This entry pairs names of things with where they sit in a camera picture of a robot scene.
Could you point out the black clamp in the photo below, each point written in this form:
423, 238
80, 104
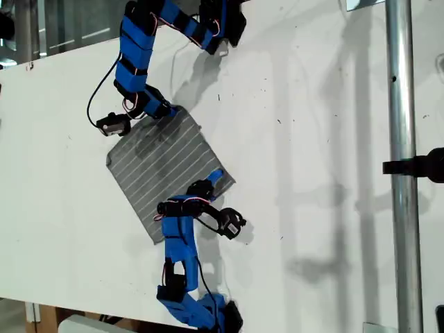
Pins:
416, 166

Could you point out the wooden table leg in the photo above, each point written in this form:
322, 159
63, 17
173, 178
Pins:
46, 319

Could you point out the small black device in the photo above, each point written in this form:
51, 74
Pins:
440, 316

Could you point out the arm camera box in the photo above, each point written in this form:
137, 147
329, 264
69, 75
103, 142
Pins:
230, 223
112, 125

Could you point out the steel post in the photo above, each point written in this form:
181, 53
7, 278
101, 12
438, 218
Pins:
402, 208

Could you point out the black round object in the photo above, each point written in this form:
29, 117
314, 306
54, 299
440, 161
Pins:
6, 26

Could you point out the white box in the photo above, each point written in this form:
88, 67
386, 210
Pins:
83, 326

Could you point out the grey white-striped towel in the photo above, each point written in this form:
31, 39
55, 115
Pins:
166, 166

